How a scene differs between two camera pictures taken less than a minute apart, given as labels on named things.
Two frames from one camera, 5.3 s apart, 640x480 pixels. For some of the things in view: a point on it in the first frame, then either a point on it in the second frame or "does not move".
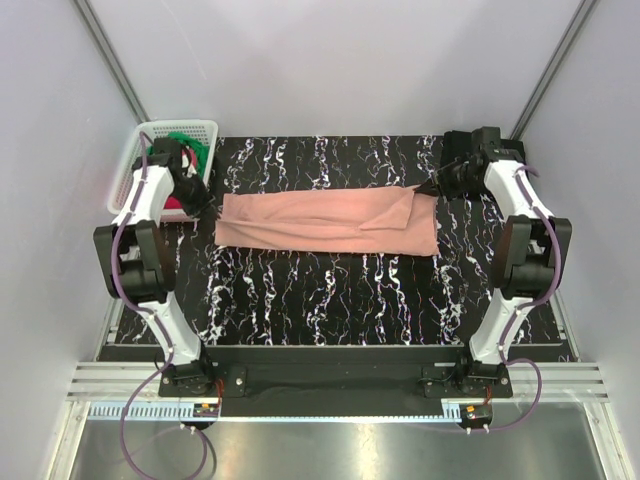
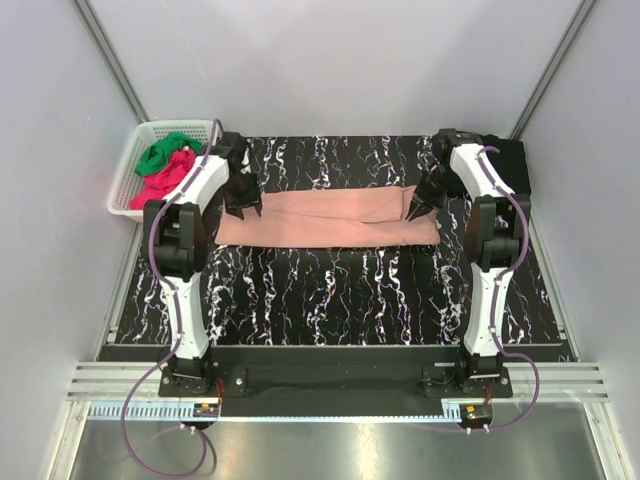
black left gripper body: (195, 198) to (242, 190)
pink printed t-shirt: (373, 220) does not move
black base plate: (334, 389) does not move
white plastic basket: (155, 129) does not move
